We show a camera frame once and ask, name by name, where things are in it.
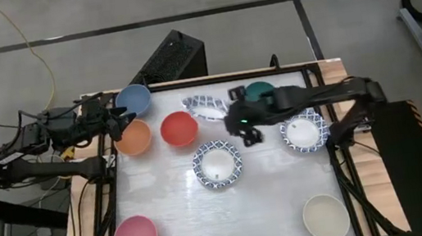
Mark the light wooden base board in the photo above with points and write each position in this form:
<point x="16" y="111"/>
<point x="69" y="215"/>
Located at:
<point x="372" y="178"/>

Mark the black table clamp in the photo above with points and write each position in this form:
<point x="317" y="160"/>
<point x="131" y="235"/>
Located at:
<point x="274" y="61"/>

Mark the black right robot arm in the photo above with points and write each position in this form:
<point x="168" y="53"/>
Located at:
<point x="315" y="95"/>

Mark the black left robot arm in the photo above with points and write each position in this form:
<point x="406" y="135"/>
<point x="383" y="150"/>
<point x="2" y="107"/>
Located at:
<point x="48" y="167"/>

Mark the black metal table frame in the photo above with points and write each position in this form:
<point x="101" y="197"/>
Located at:
<point x="210" y="81"/>

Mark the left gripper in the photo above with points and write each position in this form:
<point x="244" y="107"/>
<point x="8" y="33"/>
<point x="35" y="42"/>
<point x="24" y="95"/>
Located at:
<point x="103" y="118"/>

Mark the blue plastic bowl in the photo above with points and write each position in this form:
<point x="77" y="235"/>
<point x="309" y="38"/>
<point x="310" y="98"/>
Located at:
<point x="133" y="97"/>

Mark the red plastic bowl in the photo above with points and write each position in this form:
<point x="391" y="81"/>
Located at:
<point x="179" y="128"/>

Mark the black computer tower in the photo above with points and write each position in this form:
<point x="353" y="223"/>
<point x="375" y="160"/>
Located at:
<point x="173" y="57"/>

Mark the teal plastic bowl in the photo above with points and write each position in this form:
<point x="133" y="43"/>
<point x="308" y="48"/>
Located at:
<point x="258" y="88"/>

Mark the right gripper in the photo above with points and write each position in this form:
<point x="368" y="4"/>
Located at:
<point x="244" y="115"/>

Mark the blue patterned paper bowl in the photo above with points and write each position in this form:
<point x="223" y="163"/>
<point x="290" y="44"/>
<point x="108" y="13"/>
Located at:
<point x="304" y="134"/>
<point x="217" y="164"/>
<point x="205" y="104"/>

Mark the cream plastic bowl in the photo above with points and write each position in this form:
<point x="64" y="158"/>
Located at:
<point x="326" y="218"/>

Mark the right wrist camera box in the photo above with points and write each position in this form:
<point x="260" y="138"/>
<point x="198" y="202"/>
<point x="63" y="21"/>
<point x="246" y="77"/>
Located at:
<point x="236" y="93"/>

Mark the orange plastic bowl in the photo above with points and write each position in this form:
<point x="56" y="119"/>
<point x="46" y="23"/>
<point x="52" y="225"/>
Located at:
<point x="137" y="138"/>

